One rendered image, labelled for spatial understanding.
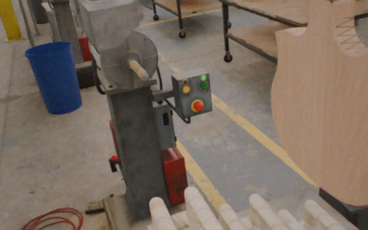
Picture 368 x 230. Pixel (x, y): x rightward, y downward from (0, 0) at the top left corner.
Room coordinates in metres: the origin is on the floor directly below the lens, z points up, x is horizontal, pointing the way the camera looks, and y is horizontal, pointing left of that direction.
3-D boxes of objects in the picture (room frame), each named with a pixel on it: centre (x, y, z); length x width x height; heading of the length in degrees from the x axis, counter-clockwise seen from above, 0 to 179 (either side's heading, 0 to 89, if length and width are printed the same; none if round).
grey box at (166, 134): (1.83, 0.10, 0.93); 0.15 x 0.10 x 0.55; 17
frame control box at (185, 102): (1.71, -0.03, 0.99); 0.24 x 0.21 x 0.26; 17
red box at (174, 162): (1.83, 0.09, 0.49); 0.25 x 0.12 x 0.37; 17
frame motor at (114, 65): (1.72, 0.22, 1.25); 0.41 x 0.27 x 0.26; 17
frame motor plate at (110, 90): (1.78, 0.25, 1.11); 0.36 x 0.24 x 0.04; 17
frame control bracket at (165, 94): (1.70, 0.03, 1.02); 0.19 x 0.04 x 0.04; 107
